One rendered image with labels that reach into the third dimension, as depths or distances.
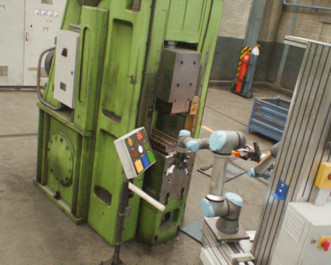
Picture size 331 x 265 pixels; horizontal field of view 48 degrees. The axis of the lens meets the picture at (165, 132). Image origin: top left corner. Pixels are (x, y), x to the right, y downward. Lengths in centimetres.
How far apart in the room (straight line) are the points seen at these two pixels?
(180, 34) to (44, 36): 519
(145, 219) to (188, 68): 142
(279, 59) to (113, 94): 961
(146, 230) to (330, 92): 218
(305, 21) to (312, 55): 990
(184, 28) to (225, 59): 821
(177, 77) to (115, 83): 53
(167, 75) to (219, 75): 836
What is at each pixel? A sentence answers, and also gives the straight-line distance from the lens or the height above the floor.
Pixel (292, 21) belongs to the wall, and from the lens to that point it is 1222.
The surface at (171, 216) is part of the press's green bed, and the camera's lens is 358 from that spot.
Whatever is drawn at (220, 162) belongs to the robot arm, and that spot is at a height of 129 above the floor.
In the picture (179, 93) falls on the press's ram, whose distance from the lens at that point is 301.
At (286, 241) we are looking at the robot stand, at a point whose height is 104.
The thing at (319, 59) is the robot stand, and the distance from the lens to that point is 200.
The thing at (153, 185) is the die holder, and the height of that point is 58.
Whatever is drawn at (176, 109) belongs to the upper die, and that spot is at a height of 130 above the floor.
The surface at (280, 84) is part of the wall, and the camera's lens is 1226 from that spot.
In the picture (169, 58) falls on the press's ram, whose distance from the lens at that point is 292.
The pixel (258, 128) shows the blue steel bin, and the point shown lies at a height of 17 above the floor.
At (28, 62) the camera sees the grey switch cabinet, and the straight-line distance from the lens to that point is 799.
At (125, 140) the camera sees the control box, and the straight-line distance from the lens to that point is 253.
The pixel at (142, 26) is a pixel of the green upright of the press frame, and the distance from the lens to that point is 280.
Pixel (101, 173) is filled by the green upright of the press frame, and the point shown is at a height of 56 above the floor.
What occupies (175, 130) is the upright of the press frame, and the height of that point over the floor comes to 99.
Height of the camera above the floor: 210
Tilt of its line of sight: 19 degrees down
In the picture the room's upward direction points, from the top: 9 degrees clockwise
